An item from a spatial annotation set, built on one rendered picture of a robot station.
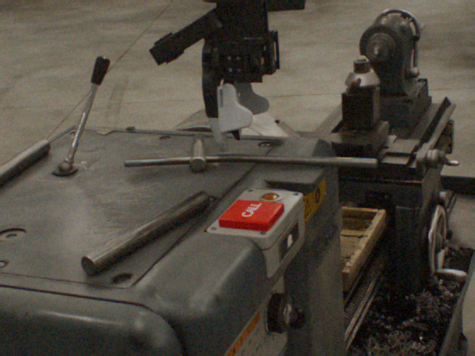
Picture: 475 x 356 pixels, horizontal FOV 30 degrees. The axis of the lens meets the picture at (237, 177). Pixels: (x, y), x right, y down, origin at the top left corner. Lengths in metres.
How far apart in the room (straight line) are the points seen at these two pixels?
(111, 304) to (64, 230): 0.20
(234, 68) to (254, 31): 0.05
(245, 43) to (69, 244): 0.33
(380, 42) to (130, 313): 1.77
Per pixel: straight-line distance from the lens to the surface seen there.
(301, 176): 1.16
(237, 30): 1.16
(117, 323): 0.88
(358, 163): 1.18
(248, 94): 1.22
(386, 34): 2.59
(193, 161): 1.20
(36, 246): 1.05
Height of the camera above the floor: 1.67
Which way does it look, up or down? 21 degrees down
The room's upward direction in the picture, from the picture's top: 4 degrees counter-clockwise
